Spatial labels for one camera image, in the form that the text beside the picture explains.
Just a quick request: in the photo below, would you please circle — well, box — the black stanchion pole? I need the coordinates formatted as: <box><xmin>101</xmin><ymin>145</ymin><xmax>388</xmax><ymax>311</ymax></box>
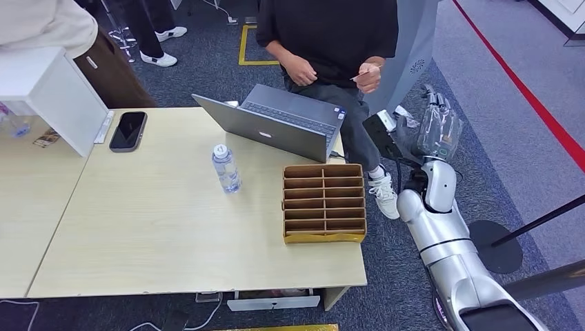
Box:
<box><xmin>491</xmin><ymin>194</ymin><xmax>585</xmax><ymax>248</ymax></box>

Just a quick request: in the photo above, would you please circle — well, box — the dark brown cabinet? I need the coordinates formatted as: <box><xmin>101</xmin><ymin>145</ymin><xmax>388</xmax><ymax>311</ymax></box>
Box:
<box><xmin>72</xmin><ymin>29</ymin><xmax>159</xmax><ymax>110</ymax></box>

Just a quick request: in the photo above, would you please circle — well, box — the cardboard card organizer box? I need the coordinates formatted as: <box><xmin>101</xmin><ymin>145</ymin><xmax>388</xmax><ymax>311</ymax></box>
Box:
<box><xmin>281</xmin><ymin>163</ymin><xmax>368</xmax><ymax>245</ymax></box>

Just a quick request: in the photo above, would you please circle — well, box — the person with white shoes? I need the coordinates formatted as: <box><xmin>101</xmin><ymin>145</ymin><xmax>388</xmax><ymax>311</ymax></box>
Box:
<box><xmin>122</xmin><ymin>0</ymin><xmax>189</xmax><ymax>68</ymax></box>

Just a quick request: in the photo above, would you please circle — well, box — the grey metal pole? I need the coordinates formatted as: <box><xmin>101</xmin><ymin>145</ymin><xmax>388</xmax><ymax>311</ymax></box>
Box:
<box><xmin>502</xmin><ymin>259</ymin><xmax>585</xmax><ymax>303</ymax></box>

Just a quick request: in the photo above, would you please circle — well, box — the seated person's right hand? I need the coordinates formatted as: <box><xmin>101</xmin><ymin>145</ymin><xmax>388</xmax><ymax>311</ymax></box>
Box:
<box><xmin>284</xmin><ymin>58</ymin><xmax>319</xmax><ymax>87</ymax></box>

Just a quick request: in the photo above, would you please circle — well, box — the white cable with plug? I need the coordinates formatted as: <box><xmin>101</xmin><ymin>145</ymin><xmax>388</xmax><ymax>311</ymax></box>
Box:
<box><xmin>201</xmin><ymin>0</ymin><xmax>239</xmax><ymax>26</ymax></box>

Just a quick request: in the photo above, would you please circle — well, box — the thin white cable loop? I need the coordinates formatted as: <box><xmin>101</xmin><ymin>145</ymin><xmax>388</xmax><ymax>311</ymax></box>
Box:
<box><xmin>0</xmin><ymin>299</ymin><xmax>40</xmax><ymax>331</ymax></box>

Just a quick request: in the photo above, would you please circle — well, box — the white drawer tray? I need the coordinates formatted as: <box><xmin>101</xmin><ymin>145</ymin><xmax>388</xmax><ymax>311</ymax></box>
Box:
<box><xmin>227</xmin><ymin>288</ymin><xmax>321</xmax><ymax>313</ymax></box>

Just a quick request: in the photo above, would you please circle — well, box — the grey kiosk pillar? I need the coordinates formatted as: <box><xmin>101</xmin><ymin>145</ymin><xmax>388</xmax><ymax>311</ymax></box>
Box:
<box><xmin>365</xmin><ymin>0</ymin><xmax>439</xmax><ymax>115</ymax></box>

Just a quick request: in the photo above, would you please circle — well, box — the thin pale card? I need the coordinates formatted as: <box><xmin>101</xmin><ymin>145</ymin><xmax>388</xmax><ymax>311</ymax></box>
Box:
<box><xmin>350</xmin><ymin>65</ymin><xmax>384</xmax><ymax>82</ymax></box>

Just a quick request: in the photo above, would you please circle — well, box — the standing person in pale top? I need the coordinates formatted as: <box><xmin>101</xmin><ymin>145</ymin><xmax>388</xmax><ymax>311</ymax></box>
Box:
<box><xmin>0</xmin><ymin>0</ymin><xmax>99</xmax><ymax>60</ymax></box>

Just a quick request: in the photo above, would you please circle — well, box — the black round stanchion base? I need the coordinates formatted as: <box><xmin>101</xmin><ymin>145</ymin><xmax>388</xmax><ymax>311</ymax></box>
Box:
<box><xmin>468</xmin><ymin>220</ymin><xmax>524</xmax><ymax>275</ymax></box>

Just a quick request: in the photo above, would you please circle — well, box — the seated person's left hand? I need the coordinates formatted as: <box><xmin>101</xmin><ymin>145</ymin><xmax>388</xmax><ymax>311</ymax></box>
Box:
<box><xmin>354</xmin><ymin>62</ymin><xmax>383</xmax><ymax>95</ymax></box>

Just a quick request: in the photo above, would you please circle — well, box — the clear plastic water bottle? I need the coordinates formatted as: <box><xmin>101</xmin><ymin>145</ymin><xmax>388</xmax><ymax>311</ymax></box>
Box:
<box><xmin>211</xmin><ymin>143</ymin><xmax>242</xmax><ymax>194</ymax></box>

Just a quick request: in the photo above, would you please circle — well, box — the printed booklet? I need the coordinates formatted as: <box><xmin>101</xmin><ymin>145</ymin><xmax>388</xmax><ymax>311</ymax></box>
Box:
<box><xmin>32</xmin><ymin>128</ymin><xmax>61</xmax><ymax>150</ymax></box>

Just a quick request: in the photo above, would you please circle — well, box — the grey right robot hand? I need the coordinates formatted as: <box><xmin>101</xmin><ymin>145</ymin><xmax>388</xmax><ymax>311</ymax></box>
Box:
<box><xmin>396</xmin><ymin>83</ymin><xmax>464</xmax><ymax>166</ymax></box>

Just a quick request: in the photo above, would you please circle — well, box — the seated person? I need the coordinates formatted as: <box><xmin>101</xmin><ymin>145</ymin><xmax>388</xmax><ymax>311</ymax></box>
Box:
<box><xmin>255</xmin><ymin>0</ymin><xmax>401</xmax><ymax>221</ymax></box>

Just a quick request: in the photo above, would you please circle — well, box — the white open cabinet box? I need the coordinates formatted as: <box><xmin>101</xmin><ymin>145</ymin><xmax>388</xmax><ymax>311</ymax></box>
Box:
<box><xmin>0</xmin><ymin>47</ymin><xmax>110</xmax><ymax>159</ymax></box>

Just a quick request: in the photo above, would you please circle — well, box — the white floor cable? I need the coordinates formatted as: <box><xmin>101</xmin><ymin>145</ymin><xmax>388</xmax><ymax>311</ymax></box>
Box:
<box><xmin>130</xmin><ymin>294</ymin><xmax>224</xmax><ymax>331</ymax></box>

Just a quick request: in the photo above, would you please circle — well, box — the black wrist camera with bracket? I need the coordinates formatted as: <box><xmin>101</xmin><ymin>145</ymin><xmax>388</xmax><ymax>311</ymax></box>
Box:
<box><xmin>362</xmin><ymin>109</ymin><xmax>415</xmax><ymax>166</ymax></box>

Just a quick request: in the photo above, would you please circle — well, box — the crumpled clear plastic bag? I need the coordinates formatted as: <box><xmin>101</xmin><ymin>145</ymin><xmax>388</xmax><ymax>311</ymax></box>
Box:
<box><xmin>393</xmin><ymin>105</ymin><xmax>419</xmax><ymax>129</ymax></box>

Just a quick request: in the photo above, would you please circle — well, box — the grey open laptop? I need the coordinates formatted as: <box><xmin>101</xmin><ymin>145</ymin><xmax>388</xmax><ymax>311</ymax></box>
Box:
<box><xmin>191</xmin><ymin>83</ymin><xmax>347</xmax><ymax>164</ymax></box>

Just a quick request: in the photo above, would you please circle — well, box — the small clear bottle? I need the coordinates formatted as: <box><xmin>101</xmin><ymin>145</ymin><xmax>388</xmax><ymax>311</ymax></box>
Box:
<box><xmin>0</xmin><ymin>102</ymin><xmax>32</xmax><ymax>139</ymax></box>

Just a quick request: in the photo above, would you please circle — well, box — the black smartphone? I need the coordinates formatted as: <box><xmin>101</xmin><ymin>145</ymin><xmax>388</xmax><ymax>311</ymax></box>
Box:
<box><xmin>108</xmin><ymin>111</ymin><xmax>148</xmax><ymax>154</ymax></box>

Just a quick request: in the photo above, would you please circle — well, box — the chrome chair base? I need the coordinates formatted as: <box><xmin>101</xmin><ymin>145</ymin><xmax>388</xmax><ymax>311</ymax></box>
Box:
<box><xmin>98</xmin><ymin>0</ymin><xmax>138</xmax><ymax>64</ymax></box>

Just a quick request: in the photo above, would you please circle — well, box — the white furniture with glass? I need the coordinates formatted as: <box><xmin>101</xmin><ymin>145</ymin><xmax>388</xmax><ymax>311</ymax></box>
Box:
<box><xmin>525</xmin><ymin>0</ymin><xmax>585</xmax><ymax>49</ymax></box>

